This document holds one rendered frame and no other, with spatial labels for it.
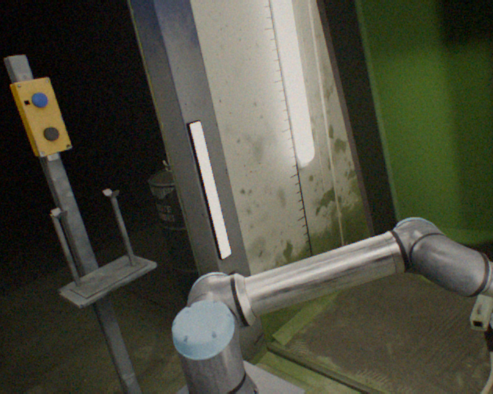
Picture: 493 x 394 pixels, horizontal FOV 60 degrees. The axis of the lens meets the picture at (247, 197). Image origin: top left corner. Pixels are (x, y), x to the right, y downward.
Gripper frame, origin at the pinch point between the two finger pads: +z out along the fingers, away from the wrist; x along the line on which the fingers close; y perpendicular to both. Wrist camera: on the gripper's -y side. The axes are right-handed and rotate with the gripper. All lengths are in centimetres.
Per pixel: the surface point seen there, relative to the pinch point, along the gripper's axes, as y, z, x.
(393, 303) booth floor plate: 45, 58, 56
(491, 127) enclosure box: -50, 0, 51
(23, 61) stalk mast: -123, 122, -55
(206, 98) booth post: -91, 96, 1
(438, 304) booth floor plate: 47, 36, 63
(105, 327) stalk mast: -15, 130, -64
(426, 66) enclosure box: -79, 19, 47
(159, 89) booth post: -100, 108, -12
